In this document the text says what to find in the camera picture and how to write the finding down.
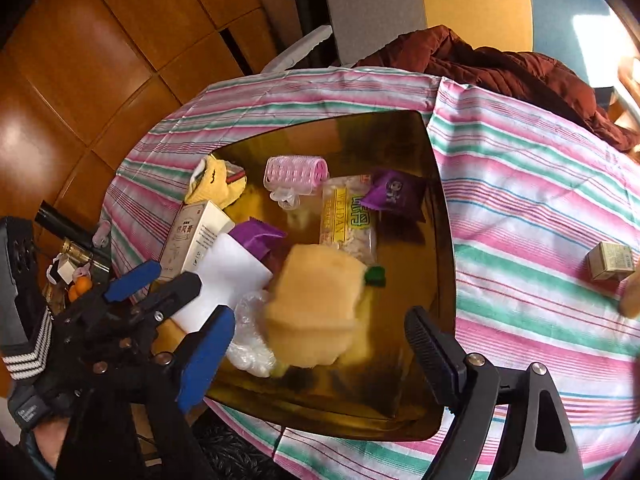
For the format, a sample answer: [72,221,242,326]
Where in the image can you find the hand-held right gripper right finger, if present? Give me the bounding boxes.
[404,306,586,480]

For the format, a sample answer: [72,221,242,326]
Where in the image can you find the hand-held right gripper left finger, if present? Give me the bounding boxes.
[55,305,236,480]

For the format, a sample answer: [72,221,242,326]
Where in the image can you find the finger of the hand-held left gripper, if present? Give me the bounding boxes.
[75,272,202,361]
[60,260,161,332]

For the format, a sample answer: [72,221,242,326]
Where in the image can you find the white cardboard box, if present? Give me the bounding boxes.
[159,200,274,335]

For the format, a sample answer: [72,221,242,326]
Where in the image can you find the gold tray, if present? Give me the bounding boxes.
[150,110,457,442]

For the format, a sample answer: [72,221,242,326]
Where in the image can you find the yellow sponge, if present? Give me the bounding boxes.
[263,243,371,368]

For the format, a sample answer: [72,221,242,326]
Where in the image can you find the person's left forearm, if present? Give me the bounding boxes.
[20,416,71,472]

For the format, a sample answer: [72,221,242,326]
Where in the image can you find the person's left hand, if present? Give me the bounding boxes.
[0,307,76,432]

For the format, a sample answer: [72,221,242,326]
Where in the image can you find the clear bubble plastic wrap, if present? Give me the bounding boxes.
[227,290,281,378]

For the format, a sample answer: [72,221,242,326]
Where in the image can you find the small orange fruits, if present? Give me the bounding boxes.
[67,277,96,303]

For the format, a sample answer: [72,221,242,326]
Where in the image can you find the gold bottle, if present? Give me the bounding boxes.
[60,240,96,266]

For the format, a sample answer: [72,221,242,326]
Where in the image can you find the black tube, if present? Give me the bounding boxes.
[35,201,101,246]

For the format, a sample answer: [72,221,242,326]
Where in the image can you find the purple candy packet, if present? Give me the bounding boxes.
[360,167,427,221]
[231,217,288,261]

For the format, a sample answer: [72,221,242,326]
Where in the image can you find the dark patterned rug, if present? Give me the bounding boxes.
[190,410,281,480]

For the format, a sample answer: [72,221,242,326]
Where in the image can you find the clear snack packet yellow label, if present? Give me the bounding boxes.
[318,172,378,266]

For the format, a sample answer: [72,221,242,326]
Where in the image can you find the pink hair roller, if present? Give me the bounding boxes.
[263,156,331,211]

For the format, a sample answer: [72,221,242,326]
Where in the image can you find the striped pink green cloth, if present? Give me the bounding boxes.
[100,65,640,480]

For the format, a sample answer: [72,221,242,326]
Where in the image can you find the small beige box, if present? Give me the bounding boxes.
[586,241,636,282]

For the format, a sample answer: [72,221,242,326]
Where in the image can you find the tan blurred object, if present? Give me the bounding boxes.
[617,260,640,318]

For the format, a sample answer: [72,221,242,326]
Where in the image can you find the wooden wardrobe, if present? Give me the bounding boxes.
[0,0,281,281]

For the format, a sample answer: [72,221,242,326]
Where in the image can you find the brown quilted jacket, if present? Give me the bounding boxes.
[352,25,640,153]

